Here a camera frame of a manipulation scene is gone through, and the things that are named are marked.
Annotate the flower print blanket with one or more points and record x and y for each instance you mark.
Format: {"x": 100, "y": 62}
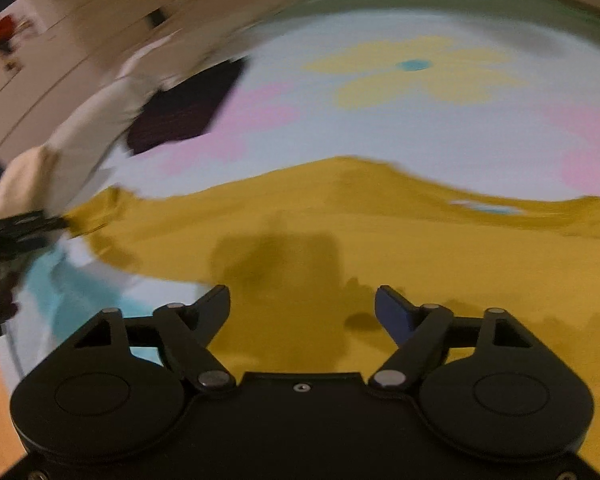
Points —
{"x": 380, "y": 135}

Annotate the mustard yellow garment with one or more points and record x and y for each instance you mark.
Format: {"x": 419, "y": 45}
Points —
{"x": 330, "y": 220}

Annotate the dark striped folded cloth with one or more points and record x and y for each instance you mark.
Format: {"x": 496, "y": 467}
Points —
{"x": 180, "y": 110}

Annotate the red object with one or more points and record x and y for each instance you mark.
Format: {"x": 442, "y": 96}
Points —
{"x": 1, "y": 30}

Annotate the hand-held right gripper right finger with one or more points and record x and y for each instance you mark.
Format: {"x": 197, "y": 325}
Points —
{"x": 391, "y": 312}

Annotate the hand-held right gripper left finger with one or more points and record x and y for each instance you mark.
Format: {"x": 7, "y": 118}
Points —
{"x": 214, "y": 310}

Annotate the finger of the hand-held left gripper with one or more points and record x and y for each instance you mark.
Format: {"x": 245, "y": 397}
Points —
{"x": 35, "y": 225}

